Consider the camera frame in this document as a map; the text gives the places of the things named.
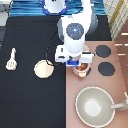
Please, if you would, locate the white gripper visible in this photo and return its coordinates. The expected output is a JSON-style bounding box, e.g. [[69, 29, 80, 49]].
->
[[55, 45, 94, 67]]

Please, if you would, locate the cream wooden spatula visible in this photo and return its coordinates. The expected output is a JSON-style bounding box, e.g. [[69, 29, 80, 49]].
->
[[6, 48, 17, 70]]

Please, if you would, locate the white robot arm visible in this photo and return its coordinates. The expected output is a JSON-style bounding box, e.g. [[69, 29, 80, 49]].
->
[[55, 0, 98, 67]]

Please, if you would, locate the round wooden plate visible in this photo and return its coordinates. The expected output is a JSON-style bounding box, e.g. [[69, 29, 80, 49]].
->
[[34, 60, 54, 78]]

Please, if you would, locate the dark round burner front-right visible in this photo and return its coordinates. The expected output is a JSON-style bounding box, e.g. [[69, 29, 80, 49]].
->
[[98, 62, 115, 76]]

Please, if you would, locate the pink toy stove top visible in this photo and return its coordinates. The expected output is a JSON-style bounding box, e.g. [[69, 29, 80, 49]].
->
[[66, 41, 126, 128]]

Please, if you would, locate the black mat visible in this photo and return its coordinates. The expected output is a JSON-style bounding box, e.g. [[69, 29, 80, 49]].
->
[[0, 15, 113, 128]]

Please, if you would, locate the blue patterned cloth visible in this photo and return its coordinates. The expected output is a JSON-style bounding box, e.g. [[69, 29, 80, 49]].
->
[[10, 0, 106, 16]]

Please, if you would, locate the grey faucet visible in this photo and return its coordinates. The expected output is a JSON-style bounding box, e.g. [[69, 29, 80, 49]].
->
[[111, 92, 128, 111]]

